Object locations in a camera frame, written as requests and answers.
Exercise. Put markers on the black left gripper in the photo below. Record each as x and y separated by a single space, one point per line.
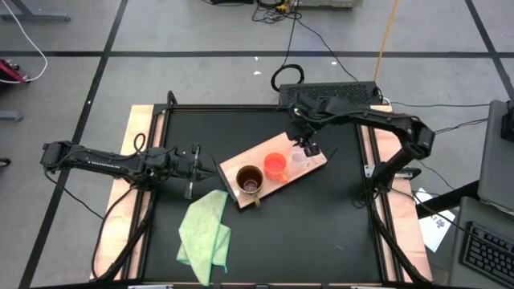
188 168

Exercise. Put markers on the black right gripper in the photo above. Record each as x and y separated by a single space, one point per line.
301 128

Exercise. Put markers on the clear plastic cup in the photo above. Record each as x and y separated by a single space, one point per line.
299 159

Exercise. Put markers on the orange plastic mug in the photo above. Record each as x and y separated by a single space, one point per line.
275 165

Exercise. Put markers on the green brown ceramic mug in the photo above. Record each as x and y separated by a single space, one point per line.
250 176

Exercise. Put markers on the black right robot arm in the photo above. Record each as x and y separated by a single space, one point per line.
385 118

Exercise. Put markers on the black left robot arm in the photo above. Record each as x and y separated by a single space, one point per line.
100 162

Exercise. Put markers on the light green microfiber cloth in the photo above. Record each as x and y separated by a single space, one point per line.
202 233

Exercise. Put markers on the black perforated computer case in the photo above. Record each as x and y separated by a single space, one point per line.
341 91

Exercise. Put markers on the wooden table side board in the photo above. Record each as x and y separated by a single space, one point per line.
379 146
138 124

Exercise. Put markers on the grey metal box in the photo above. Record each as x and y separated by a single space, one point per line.
329 3

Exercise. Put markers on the black desk leg bar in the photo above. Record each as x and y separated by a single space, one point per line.
445 200

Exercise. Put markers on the white paper sheet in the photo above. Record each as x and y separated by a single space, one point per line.
435 233

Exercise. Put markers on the grey office desk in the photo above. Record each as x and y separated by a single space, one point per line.
462 212
496 168

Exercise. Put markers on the grey metal table foot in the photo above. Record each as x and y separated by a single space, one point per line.
10 115
40 17

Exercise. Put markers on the black monitor stand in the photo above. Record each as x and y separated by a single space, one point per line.
508 120

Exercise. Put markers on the black computer keyboard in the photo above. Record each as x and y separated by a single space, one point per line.
490 253

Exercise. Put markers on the red cart part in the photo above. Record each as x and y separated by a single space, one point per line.
10 72

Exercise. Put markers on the black aluminium rig frame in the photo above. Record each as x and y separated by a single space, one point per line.
225 107

